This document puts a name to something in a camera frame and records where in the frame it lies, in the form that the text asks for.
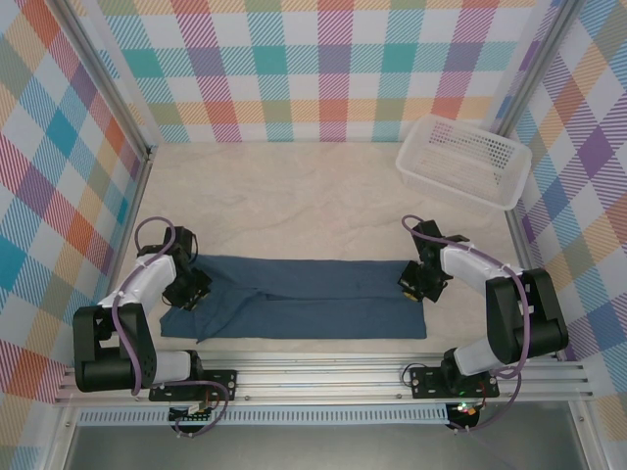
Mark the aluminium mounting rail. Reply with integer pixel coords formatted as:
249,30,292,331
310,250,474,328
53,348,597,405

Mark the aluminium frame post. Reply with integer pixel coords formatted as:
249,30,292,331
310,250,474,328
48,0,158,161
489,0,579,148

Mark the blue t-shirt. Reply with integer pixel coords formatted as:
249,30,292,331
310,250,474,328
159,253,428,344

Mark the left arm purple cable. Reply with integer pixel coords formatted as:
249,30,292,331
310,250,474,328
111,215,232,440

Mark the white plastic mesh basket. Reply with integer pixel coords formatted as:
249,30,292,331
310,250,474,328
395,115,534,212

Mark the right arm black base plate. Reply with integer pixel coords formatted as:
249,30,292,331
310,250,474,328
409,364,501,400

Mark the white slotted cable duct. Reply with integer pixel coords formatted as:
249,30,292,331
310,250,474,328
77,403,450,426

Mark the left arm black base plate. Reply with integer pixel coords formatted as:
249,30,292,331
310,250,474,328
148,367,240,403

